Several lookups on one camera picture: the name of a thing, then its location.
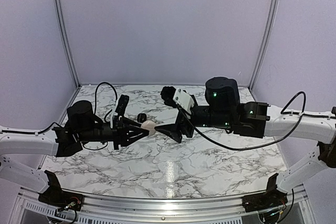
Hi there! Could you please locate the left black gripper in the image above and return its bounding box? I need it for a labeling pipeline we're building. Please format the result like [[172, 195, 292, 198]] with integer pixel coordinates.
[[77, 118, 149, 151]]

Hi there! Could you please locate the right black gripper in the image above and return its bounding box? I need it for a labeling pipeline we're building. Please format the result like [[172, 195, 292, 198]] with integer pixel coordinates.
[[154, 104, 234, 144]]

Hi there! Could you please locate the black earbud charging case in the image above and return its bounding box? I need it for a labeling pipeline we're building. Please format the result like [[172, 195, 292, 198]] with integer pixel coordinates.
[[137, 113, 147, 123]]

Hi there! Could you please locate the pink round earbud case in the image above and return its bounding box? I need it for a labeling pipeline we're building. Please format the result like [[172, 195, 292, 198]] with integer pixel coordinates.
[[141, 120, 156, 136]]

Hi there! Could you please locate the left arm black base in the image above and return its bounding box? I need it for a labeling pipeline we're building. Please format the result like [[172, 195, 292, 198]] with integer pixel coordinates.
[[38, 170, 83, 211]]

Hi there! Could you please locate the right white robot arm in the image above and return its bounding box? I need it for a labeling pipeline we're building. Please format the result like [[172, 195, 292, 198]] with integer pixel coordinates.
[[155, 77, 335, 207]]

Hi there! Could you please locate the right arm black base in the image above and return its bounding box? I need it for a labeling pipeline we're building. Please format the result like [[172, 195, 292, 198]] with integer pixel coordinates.
[[242, 173, 288, 212]]

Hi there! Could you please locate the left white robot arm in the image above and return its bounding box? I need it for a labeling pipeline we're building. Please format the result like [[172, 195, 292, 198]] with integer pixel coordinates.
[[1, 100, 150, 206]]

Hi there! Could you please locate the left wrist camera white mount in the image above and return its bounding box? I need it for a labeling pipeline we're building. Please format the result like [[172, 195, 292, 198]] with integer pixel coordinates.
[[110, 94, 129, 128]]

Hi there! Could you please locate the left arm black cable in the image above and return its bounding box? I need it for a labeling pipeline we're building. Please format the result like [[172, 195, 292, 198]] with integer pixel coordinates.
[[0, 81, 119, 151]]

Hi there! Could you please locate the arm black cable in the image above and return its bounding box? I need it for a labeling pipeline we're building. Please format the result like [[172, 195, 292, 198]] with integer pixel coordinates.
[[178, 91, 336, 152], [0, 81, 119, 151]]

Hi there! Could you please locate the aluminium front rail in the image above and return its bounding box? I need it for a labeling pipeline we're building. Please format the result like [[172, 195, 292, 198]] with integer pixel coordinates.
[[15, 182, 308, 224]]

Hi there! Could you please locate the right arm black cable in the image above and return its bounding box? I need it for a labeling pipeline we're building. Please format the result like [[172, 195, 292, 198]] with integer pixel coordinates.
[[178, 91, 336, 152]]

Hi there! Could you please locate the left aluminium corner post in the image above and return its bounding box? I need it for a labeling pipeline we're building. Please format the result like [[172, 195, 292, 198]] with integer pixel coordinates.
[[54, 0, 81, 89]]

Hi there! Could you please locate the aluminium corner post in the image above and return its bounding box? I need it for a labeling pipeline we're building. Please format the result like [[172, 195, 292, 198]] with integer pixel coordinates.
[[54, 0, 81, 89], [248, 0, 279, 92]]

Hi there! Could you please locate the right aluminium corner post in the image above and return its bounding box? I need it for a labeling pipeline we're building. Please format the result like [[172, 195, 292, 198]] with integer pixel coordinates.
[[248, 0, 279, 92]]

